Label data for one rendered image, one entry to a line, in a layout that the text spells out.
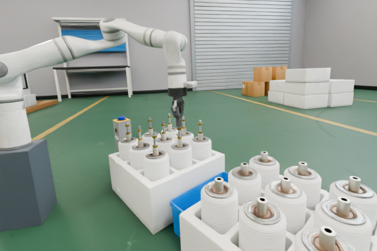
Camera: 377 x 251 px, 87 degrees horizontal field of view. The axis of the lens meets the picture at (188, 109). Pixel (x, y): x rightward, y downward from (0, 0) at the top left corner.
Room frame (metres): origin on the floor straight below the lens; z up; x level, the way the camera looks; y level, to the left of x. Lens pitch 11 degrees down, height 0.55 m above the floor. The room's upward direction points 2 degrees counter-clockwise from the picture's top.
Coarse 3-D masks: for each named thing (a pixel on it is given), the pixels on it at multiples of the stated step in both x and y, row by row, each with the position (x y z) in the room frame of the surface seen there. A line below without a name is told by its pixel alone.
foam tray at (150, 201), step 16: (112, 160) 0.85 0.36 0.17; (128, 160) 0.82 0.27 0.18; (192, 160) 0.80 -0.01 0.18; (208, 160) 0.79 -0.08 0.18; (112, 176) 0.87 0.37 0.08; (128, 176) 0.73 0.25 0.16; (144, 176) 0.68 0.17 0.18; (176, 176) 0.67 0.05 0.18; (192, 176) 0.72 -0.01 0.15; (208, 176) 0.78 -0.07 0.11; (128, 192) 0.74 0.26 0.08; (144, 192) 0.63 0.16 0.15; (160, 192) 0.63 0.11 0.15; (176, 192) 0.67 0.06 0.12; (144, 208) 0.64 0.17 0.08; (160, 208) 0.62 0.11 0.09; (144, 224) 0.65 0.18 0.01; (160, 224) 0.62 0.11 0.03
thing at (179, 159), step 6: (174, 150) 0.75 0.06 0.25; (180, 150) 0.75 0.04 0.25; (186, 150) 0.75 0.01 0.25; (174, 156) 0.74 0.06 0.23; (180, 156) 0.74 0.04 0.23; (186, 156) 0.75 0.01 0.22; (174, 162) 0.74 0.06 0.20; (180, 162) 0.74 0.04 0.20; (186, 162) 0.74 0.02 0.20; (174, 168) 0.75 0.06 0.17; (180, 168) 0.74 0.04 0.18
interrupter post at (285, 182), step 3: (282, 177) 0.47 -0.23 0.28; (285, 177) 0.47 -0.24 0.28; (282, 180) 0.46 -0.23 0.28; (285, 180) 0.45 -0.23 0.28; (288, 180) 0.45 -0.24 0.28; (282, 183) 0.46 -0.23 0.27; (285, 183) 0.45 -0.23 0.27; (288, 183) 0.45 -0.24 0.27; (282, 186) 0.45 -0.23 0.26; (285, 186) 0.45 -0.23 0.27; (288, 186) 0.45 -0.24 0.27; (282, 189) 0.45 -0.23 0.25; (285, 189) 0.45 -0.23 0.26; (288, 189) 0.45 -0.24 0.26
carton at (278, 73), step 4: (272, 68) 4.33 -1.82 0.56; (276, 68) 4.19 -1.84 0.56; (280, 68) 4.20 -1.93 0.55; (284, 68) 4.22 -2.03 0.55; (272, 72) 4.33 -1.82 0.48; (276, 72) 4.19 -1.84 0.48; (280, 72) 4.20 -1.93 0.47; (284, 72) 4.22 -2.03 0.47; (272, 76) 4.32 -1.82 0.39; (276, 76) 4.19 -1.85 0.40; (280, 76) 4.20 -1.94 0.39; (284, 76) 4.22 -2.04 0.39; (272, 80) 4.31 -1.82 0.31
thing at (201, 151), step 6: (192, 144) 0.83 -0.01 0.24; (198, 144) 0.82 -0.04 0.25; (204, 144) 0.82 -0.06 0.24; (210, 144) 0.84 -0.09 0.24; (192, 150) 0.83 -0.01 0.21; (198, 150) 0.82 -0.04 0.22; (204, 150) 0.82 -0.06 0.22; (210, 150) 0.84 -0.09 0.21; (192, 156) 0.83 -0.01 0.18; (198, 156) 0.82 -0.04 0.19; (204, 156) 0.82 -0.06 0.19; (210, 156) 0.84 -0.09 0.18
